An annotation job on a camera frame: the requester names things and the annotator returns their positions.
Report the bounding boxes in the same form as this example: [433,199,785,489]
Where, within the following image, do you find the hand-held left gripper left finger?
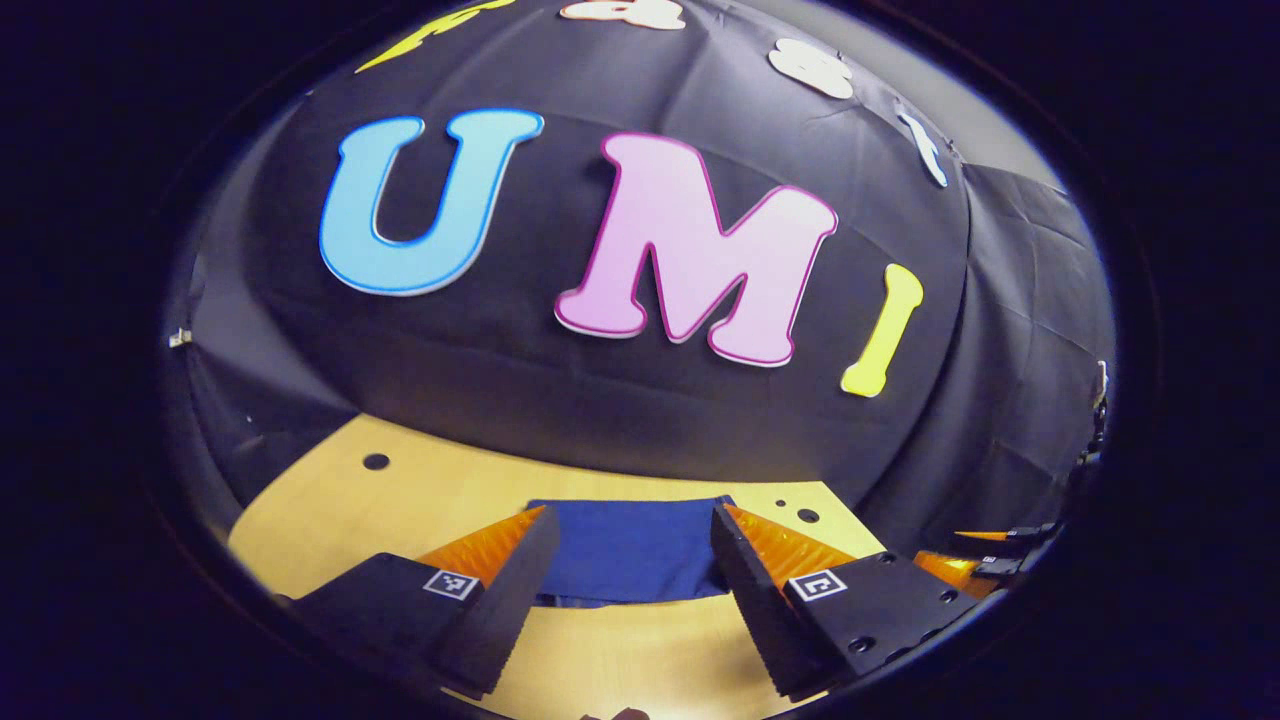
[275,505,562,701]

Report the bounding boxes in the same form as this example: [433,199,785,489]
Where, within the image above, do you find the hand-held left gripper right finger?
[710,503,986,703]

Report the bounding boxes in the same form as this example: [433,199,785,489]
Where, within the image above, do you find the blue denim jeans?
[527,496,742,608]

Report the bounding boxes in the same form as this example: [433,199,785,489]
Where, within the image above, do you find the black backdrop cloth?
[165,0,1116,557]

